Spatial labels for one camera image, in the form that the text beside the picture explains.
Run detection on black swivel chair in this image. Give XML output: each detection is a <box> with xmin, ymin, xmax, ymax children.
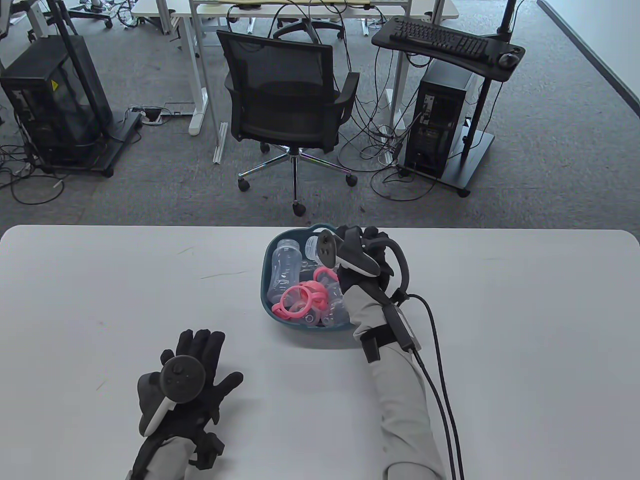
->
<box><xmin>272</xmin><ymin>19</ymin><xmax>346</xmax><ymax>43</ymax></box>

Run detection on black rolling workstation stand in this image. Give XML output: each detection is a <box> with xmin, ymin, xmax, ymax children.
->
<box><xmin>371</xmin><ymin>0</ymin><xmax>527</xmax><ymax>198</ymax></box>

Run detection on black mesh office chair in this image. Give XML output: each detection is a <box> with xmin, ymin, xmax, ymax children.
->
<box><xmin>216</xmin><ymin>29</ymin><xmax>361</xmax><ymax>217</ymax></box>

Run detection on person's left hand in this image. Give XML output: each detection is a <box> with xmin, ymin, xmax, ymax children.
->
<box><xmin>150</xmin><ymin>329</ymin><xmax>244</xmax><ymax>440</ymax></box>

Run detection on thick black cable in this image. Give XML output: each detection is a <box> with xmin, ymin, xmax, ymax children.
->
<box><xmin>407</xmin><ymin>294</ymin><xmax>466</xmax><ymax>480</ymax></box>

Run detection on black rolling cart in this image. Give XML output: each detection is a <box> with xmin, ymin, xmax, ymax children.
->
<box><xmin>20</xmin><ymin>0</ymin><xmax>144</xmax><ymax>179</ymax></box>

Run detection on black computer tower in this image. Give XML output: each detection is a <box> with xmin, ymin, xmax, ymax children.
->
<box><xmin>404</xmin><ymin>60</ymin><xmax>476</xmax><ymax>180</ymax></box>

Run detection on bundle of floor cables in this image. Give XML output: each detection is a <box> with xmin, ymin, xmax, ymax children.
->
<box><xmin>0</xmin><ymin>142</ymin><xmax>66</xmax><ymax>206</ymax></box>

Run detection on black forearm strap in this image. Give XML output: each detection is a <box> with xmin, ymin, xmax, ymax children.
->
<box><xmin>359</xmin><ymin>325</ymin><xmax>401</xmax><ymax>363</ymax></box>

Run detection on person's right hand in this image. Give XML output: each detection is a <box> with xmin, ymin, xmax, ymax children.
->
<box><xmin>335</xmin><ymin>226</ymin><xmax>396</xmax><ymax>290</ymax></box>

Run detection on white standing desk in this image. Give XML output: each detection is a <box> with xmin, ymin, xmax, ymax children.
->
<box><xmin>131</xmin><ymin>0</ymin><xmax>460</xmax><ymax>137</ymax></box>

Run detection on black white handheld controller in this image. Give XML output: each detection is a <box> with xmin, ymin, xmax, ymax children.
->
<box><xmin>316</xmin><ymin>227</ymin><xmax>412</xmax><ymax>303</ymax></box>
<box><xmin>137</xmin><ymin>355</ymin><xmax>207</xmax><ymax>437</ymax></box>

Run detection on thin black cable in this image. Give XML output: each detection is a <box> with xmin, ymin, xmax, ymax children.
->
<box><xmin>411</xmin><ymin>349</ymin><xmax>458</xmax><ymax>480</ymax></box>

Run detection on black glass computer case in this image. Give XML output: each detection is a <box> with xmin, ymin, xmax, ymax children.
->
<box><xmin>0</xmin><ymin>35</ymin><xmax>114</xmax><ymax>167</ymax></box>

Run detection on teal plastic basin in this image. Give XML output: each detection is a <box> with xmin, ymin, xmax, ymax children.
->
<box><xmin>261</xmin><ymin>222</ymin><xmax>361</xmax><ymax>333</ymax></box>

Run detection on silver aluminium profile bar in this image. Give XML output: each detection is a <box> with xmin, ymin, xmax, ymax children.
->
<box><xmin>213</xmin><ymin>122</ymin><xmax>230</xmax><ymax>165</ymax></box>

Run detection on tangle of black cables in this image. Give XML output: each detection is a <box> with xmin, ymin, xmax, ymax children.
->
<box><xmin>337</xmin><ymin>47</ymin><xmax>441</xmax><ymax>203</ymax></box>

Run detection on black forearm battery box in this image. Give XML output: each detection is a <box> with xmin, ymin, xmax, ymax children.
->
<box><xmin>385</xmin><ymin>302</ymin><xmax>422</xmax><ymax>351</ymax></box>

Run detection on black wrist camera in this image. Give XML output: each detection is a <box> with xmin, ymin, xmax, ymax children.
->
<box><xmin>192</xmin><ymin>432</ymin><xmax>226</xmax><ymax>471</ymax></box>

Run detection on black chair base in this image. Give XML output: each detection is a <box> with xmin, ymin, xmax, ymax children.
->
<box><xmin>67</xmin><ymin>0</ymin><xmax>115</xmax><ymax>29</ymax></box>

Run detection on black keyboard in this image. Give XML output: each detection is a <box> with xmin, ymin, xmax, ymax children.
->
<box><xmin>389</xmin><ymin>19</ymin><xmax>490</xmax><ymax>62</ymax></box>

